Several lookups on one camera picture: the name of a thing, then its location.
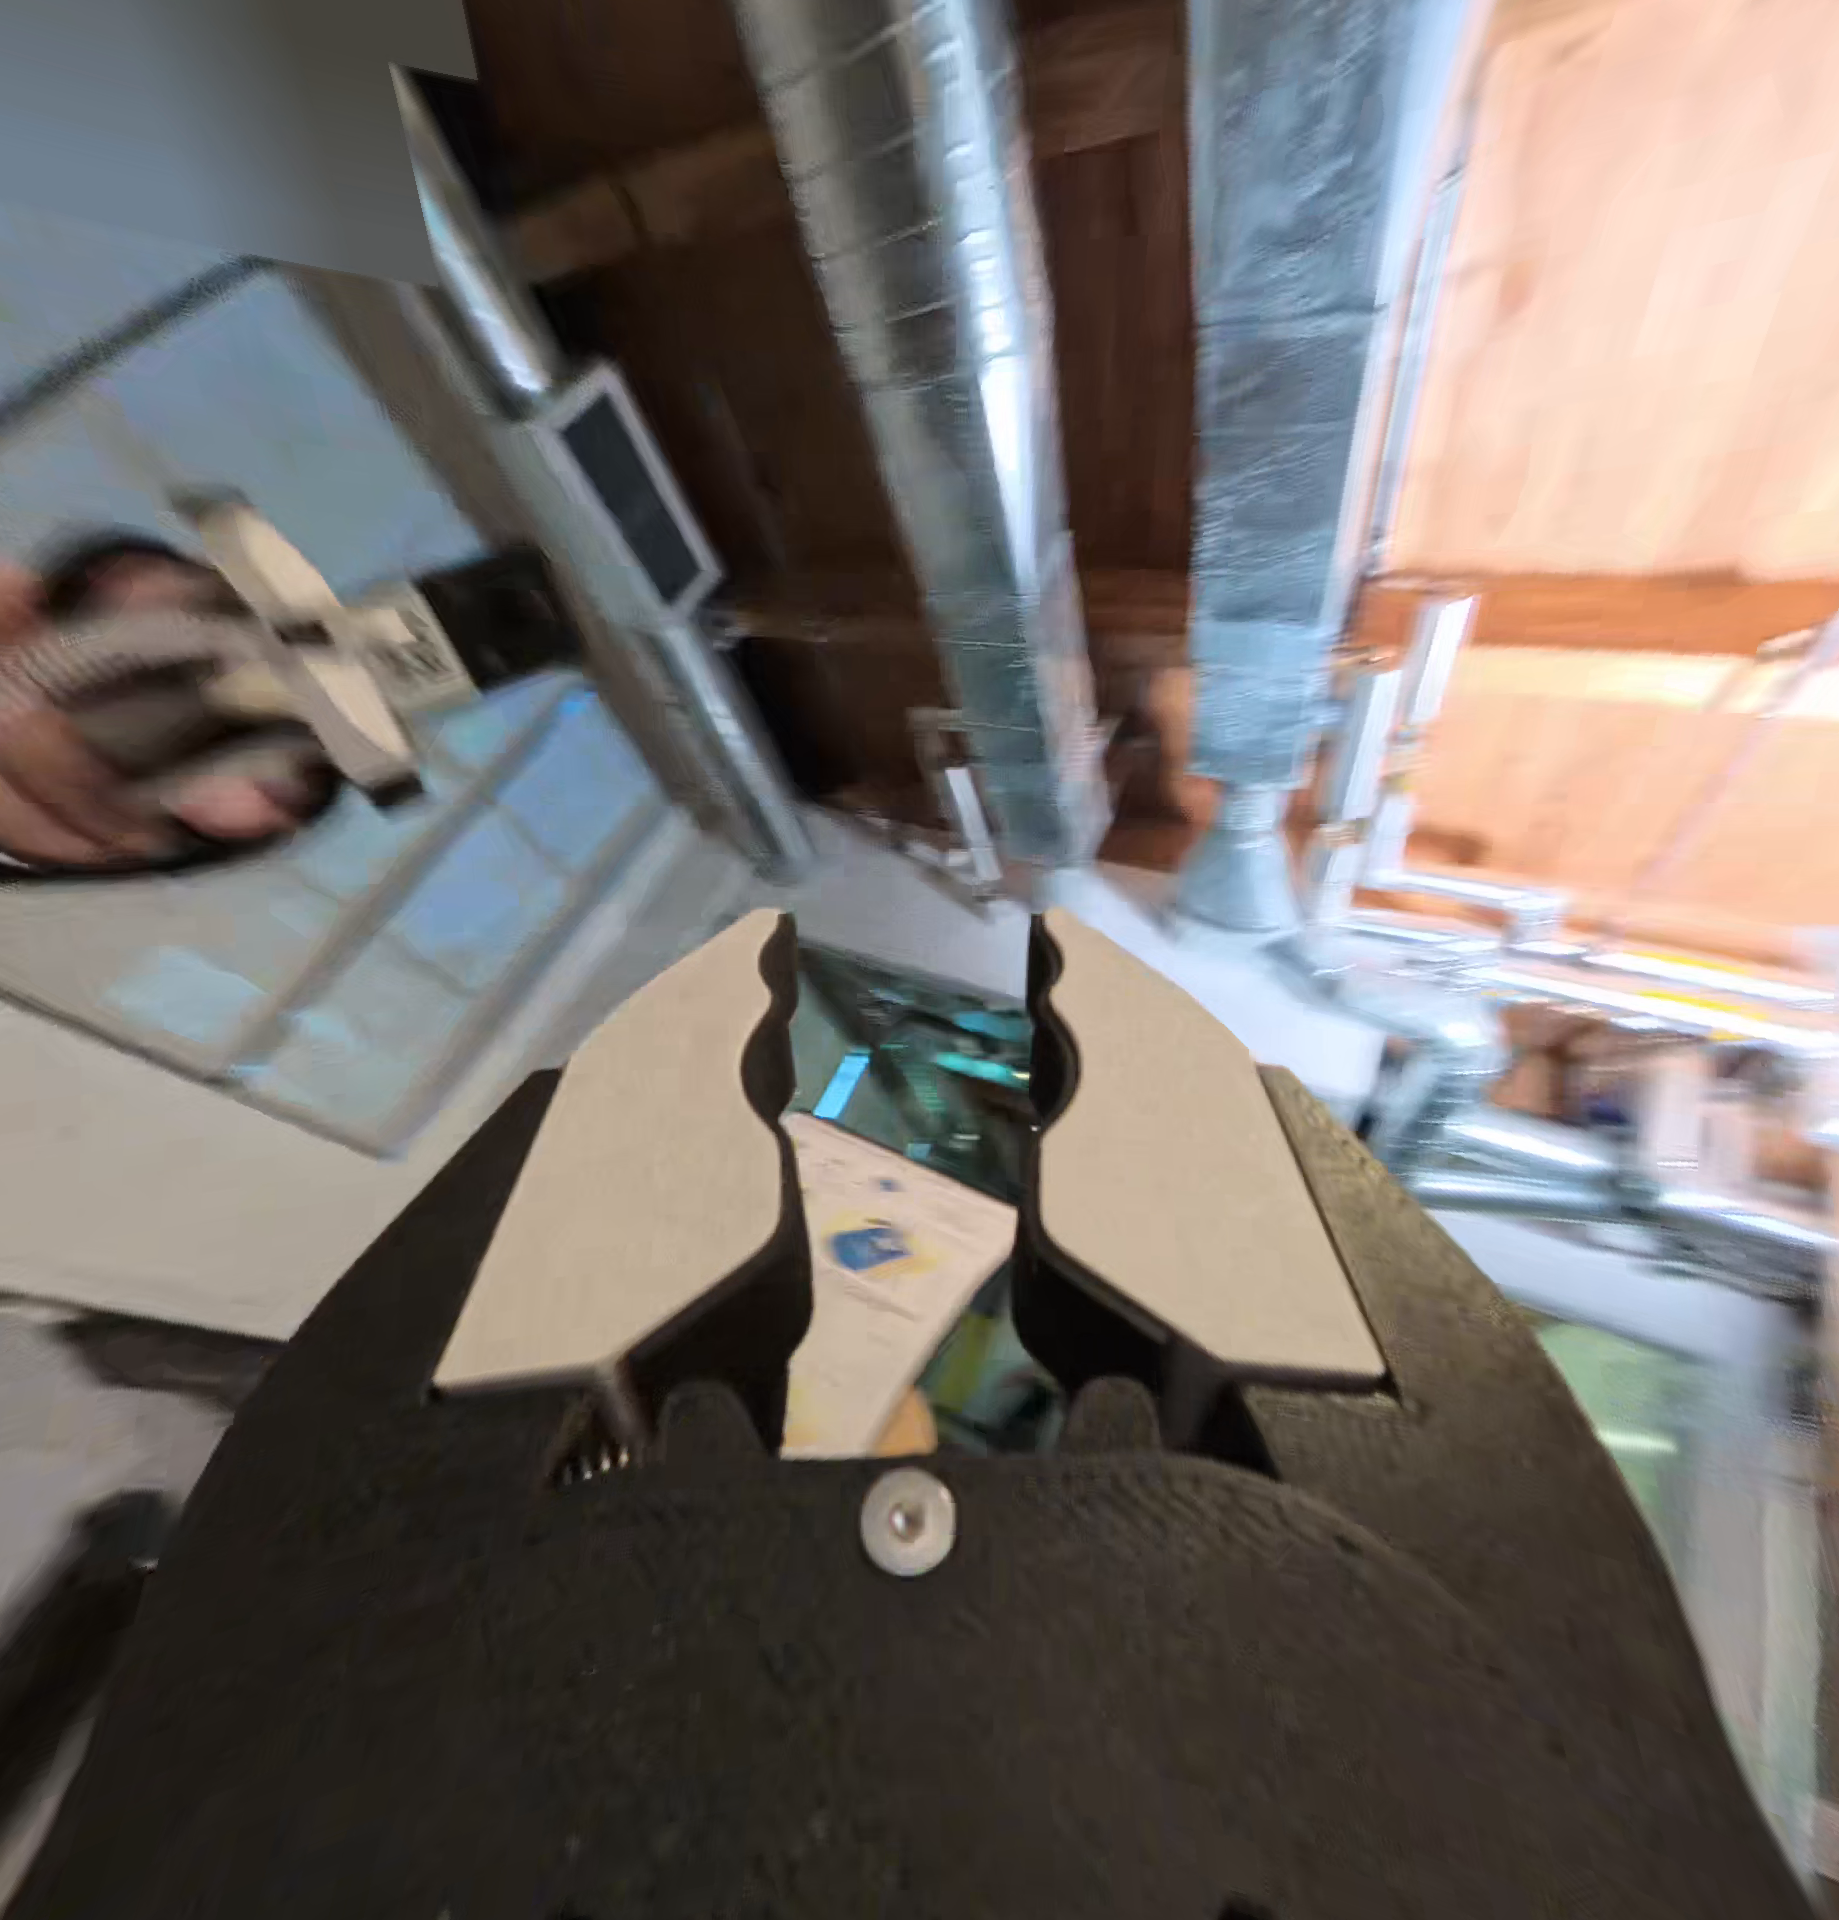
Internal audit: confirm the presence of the person's left hand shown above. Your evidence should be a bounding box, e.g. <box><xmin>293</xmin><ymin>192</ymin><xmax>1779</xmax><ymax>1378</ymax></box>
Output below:
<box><xmin>0</xmin><ymin>561</ymin><xmax>321</xmax><ymax>871</ymax></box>

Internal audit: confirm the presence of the silver ventilation duct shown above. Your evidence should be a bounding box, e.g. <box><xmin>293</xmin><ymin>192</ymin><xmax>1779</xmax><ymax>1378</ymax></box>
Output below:
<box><xmin>731</xmin><ymin>0</ymin><xmax>1117</xmax><ymax>902</ymax></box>
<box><xmin>1182</xmin><ymin>0</ymin><xmax>1408</xmax><ymax>933</ymax></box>

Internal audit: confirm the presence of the large window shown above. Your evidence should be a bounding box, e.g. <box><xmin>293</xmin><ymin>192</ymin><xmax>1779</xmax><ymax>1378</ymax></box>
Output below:
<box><xmin>0</xmin><ymin>262</ymin><xmax>713</xmax><ymax>1158</ymax></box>

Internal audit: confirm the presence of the printed instruction sheet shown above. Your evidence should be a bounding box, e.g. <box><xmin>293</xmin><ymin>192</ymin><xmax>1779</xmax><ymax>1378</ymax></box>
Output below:
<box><xmin>780</xmin><ymin>1110</ymin><xmax>1020</xmax><ymax>1460</ymax></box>

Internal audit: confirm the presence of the rectangular metal air duct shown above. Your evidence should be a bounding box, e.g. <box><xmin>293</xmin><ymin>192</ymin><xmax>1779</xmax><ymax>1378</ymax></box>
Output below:
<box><xmin>394</xmin><ymin>61</ymin><xmax>803</xmax><ymax>888</ymax></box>

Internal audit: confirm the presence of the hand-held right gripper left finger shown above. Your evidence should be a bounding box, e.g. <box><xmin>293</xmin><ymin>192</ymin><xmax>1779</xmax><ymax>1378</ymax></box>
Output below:
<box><xmin>430</xmin><ymin>907</ymin><xmax>818</xmax><ymax>1456</ymax></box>

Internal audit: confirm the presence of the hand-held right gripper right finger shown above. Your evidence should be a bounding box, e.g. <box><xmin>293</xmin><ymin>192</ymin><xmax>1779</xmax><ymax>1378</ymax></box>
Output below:
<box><xmin>1014</xmin><ymin>907</ymin><xmax>1392</xmax><ymax>1456</ymax></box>

